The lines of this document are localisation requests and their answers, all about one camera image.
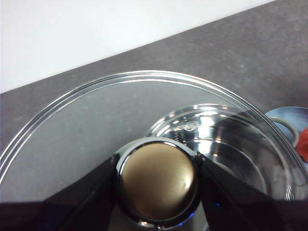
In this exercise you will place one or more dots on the glass lid with green knob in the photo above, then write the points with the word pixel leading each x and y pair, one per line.
pixel 156 178

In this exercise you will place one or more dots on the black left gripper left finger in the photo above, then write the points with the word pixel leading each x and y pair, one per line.
pixel 72 211

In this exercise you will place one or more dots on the blue plate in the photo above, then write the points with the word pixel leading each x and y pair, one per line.
pixel 296 113

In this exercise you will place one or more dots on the pale green electric steamer pot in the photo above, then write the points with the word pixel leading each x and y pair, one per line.
pixel 295 136

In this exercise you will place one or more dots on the orange pumpkin with green stem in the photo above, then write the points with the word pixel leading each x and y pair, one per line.
pixel 305 142

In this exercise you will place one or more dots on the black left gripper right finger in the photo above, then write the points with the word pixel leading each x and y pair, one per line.
pixel 240 209

